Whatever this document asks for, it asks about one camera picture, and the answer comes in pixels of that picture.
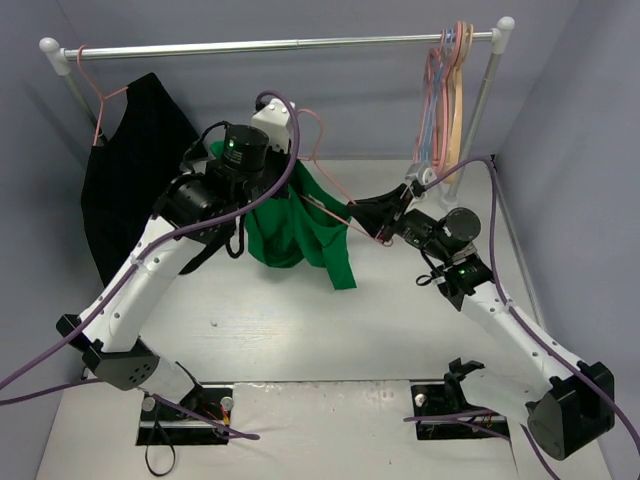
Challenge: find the pink wire hanger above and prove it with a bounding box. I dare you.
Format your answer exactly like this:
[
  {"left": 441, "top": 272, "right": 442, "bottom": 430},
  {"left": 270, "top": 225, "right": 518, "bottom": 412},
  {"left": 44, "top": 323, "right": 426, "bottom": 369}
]
[
  {"left": 413, "top": 21, "right": 474, "bottom": 175},
  {"left": 298, "top": 108, "right": 394, "bottom": 248},
  {"left": 75, "top": 44, "right": 130, "bottom": 147}
]

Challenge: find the green t shirt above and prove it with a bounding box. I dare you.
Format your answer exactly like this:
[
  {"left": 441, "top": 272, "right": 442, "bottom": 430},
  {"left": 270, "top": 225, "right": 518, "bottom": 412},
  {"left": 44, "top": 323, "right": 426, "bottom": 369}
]
[{"left": 208, "top": 140, "right": 359, "bottom": 291}]

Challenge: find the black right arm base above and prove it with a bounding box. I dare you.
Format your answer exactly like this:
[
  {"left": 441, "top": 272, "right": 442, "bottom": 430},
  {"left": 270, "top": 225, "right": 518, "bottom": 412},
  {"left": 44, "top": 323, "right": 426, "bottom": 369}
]
[{"left": 410, "top": 359, "right": 510, "bottom": 441}]

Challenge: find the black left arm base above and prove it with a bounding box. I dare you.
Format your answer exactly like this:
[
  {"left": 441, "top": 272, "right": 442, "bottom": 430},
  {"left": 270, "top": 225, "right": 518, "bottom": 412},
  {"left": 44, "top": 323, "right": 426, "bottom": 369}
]
[{"left": 136, "top": 386, "right": 233, "bottom": 446}]

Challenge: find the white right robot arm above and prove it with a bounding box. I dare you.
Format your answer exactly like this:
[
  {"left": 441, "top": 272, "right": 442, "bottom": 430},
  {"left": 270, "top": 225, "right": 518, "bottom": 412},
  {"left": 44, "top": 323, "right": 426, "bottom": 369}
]
[{"left": 347, "top": 185, "right": 615, "bottom": 460}]

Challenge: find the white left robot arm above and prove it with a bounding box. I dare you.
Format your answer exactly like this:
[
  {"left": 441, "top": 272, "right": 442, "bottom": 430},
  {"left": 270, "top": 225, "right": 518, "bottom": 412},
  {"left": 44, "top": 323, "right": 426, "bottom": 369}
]
[{"left": 56, "top": 120, "right": 300, "bottom": 420}]

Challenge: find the black t shirt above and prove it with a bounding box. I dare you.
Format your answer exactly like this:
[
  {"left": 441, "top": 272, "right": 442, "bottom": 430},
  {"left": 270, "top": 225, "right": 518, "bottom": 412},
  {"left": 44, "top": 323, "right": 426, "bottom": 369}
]
[{"left": 81, "top": 73, "right": 199, "bottom": 284}]

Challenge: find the beige plastic hanger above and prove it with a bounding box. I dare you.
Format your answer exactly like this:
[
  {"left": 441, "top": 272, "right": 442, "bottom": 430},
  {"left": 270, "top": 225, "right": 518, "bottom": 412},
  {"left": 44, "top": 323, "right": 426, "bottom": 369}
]
[{"left": 435, "top": 21, "right": 474, "bottom": 176}]

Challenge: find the metal clothes rack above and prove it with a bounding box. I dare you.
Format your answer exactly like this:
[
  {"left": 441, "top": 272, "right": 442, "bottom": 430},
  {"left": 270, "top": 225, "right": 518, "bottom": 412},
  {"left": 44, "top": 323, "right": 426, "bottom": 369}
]
[{"left": 38, "top": 15, "right": 546, "bottom": 326}]

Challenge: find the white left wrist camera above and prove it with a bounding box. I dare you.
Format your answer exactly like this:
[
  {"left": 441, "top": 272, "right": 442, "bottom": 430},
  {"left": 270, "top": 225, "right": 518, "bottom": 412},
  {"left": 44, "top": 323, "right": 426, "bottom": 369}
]
[{"left": 250, "top": 98, "right": 293, "bottom": 153}]

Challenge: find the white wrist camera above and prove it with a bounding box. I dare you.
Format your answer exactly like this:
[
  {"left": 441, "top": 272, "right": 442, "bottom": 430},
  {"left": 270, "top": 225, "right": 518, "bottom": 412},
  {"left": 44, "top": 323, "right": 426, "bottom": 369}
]
[
  {"left": 250, "top": 98, "right": 293, "bottom": 153},
  {"left": 405, "top": 162, "right": 437, "bottom": 199}
]

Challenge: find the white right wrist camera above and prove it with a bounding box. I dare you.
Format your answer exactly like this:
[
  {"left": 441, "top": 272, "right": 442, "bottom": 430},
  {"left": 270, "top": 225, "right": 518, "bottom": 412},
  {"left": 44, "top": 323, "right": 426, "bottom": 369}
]
[{"left": 405, "top": 162, "right": 437, "bottom": 199}]

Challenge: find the blue wire hanger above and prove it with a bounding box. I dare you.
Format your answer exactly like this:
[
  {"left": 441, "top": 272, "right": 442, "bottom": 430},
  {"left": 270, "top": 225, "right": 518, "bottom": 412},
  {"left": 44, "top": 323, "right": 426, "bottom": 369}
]
[{"left": 414, "top": 29, "right": 455, "bottom": 168}]

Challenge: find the thin black cable loop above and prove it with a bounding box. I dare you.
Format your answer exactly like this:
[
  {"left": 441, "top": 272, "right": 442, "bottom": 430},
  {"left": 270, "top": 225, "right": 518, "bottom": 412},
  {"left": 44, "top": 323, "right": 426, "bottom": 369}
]
[{"left": 144, "top": 399, "right": 177, "bottom": 477}]

